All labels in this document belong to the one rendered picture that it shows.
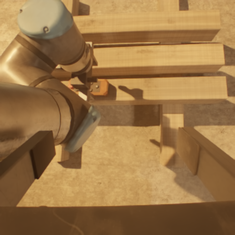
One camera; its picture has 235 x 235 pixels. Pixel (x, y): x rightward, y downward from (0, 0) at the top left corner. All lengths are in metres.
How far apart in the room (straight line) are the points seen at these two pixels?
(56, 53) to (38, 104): 0.18
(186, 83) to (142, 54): 0.23
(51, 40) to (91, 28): 0.58
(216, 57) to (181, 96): 0.23
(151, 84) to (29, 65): 0.53
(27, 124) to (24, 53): 0.19
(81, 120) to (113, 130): 0.66
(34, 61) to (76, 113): 0.14
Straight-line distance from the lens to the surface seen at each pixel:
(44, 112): 0.20
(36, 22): 0.35
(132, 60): 0.79
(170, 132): 0.82
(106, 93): 0.70
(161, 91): 0.74
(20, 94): 0.19
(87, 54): 0.45
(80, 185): 0.99
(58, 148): 0.90
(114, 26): 0.89
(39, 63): 0.35
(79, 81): 0.50
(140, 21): 0.89
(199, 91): 0.78
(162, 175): 0.94
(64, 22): 0.34
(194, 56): 0.83
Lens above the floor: 0.91
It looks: 80 degrees down
